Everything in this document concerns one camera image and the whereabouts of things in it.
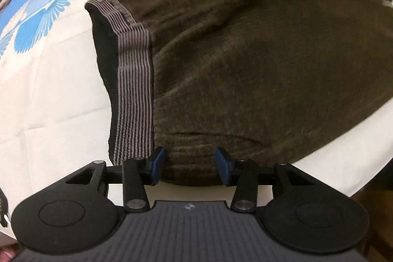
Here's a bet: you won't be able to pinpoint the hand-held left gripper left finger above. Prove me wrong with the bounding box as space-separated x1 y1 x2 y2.
64 147 168 214

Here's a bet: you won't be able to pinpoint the brown corduroy pants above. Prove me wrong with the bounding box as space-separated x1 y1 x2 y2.
84 0 393 187

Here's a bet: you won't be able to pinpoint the blue white printed bed sheet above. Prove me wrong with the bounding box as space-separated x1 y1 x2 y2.
0 0 393 244

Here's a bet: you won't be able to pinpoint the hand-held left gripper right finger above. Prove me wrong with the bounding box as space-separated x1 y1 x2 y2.
215 147 310 214

